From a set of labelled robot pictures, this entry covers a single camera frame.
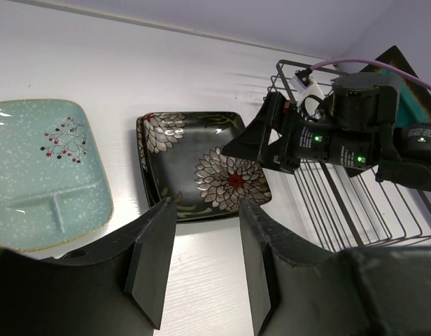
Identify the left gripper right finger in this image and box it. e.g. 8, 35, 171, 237
239, 198, 332, 335

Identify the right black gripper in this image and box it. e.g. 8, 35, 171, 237
222, 92, 379, 174

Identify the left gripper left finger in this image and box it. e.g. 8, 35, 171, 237
58, 197, 176, 330

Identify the black floral square plate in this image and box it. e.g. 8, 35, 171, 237
136, 117, 161, 207

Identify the light green plate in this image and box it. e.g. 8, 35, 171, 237
0, 99, 113, 252

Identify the dark green square plate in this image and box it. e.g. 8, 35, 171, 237
376, 45, 431, 127

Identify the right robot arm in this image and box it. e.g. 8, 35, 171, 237
222, 72, 431, 192

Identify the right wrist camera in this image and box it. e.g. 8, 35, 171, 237
290, 68, 325, 102

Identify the wire dish rack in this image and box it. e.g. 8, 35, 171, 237
266, 58, 431, 253

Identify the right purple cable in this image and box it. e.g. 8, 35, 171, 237
309, 56, 431, 95

